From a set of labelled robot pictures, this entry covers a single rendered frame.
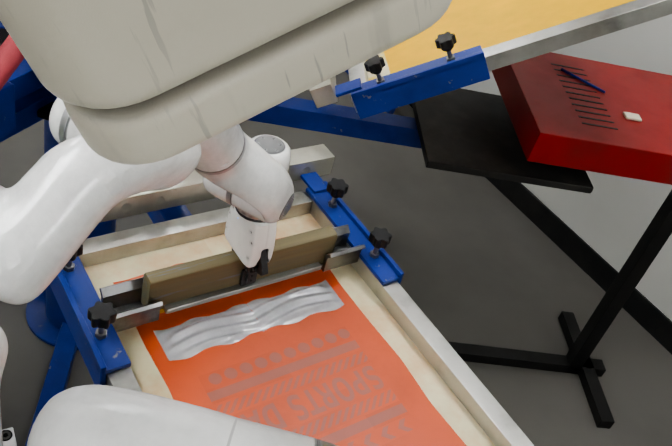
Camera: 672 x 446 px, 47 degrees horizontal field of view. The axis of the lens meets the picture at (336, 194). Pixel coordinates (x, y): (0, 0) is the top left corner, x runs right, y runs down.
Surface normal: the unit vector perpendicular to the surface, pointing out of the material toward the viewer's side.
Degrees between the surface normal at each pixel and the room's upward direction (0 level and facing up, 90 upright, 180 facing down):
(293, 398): 0
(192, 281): 90
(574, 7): 32
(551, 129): 0
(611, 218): 90
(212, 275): 90
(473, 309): 0
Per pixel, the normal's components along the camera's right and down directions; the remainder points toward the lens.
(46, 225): 0.53, -0.10
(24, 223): 0.26, -0.36
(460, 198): 0.22, -0.76
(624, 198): -0.82, 0.19
